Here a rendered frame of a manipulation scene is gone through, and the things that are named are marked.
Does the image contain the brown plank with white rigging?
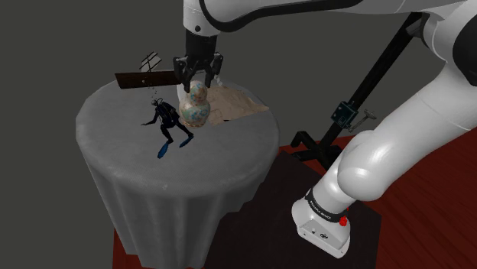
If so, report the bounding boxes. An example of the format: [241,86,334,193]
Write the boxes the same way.
[114,51,184,90]

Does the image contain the round table with grey cloth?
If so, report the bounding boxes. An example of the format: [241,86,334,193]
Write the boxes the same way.
[75,79,281,269]

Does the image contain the black pole stand with clamp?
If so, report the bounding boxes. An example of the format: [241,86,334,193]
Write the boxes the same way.
[290,11,424,172]

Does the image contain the black diver figure blue fins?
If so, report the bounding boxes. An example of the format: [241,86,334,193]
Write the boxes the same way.
[140,97,195,160]

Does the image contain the blue patterned gourd vase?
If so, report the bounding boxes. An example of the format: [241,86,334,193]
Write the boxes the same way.
[178,79,212,128]

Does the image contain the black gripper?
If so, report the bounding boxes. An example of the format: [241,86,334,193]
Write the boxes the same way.
[173,29,225,95]

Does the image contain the beige sand mound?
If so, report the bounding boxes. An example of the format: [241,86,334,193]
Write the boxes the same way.
[204,83,271,126]

